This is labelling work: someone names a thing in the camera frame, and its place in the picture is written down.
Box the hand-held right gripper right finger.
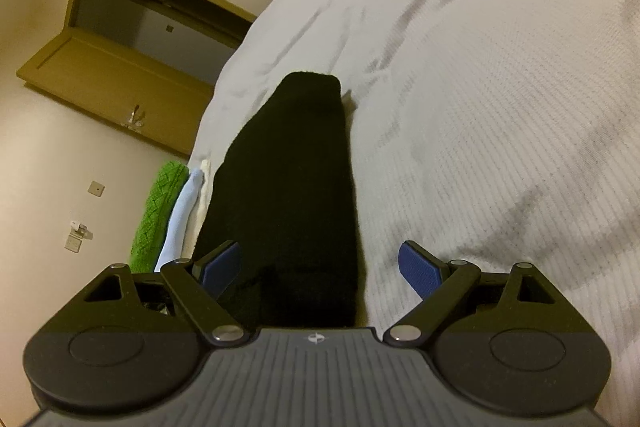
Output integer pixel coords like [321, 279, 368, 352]
[382, 240, 563, 348]

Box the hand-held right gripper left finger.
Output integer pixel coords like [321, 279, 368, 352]
[80, 240, 251, 348]

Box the black garment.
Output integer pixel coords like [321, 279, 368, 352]
[192, 71, 370, 329]

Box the light blue folded cloth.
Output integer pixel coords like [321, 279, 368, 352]
[154, 167, 207, 274]

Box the white folded cloth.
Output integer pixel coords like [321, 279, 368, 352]
[192, 158, 217, 233]

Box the green knitted cloth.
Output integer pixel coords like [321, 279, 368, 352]
[127, 160, 191, 274]

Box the white duvet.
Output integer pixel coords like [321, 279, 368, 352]
[186, 0, 640, 408]

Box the wooden door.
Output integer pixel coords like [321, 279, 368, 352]
[16, 29, 217, 158]

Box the white wall control panel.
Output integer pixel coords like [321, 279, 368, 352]
[64, 219, 94, 254]

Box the metal door handle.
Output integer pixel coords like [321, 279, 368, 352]
[121, 104, 147, 130]

